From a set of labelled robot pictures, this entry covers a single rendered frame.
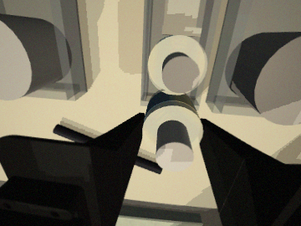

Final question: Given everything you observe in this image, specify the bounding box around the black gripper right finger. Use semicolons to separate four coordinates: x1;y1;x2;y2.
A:
199;118;301;226

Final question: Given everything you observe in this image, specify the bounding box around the black rod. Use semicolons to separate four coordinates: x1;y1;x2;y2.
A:
53;125;163;174

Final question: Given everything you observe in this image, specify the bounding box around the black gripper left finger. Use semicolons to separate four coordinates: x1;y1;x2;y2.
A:
0;113;145;226

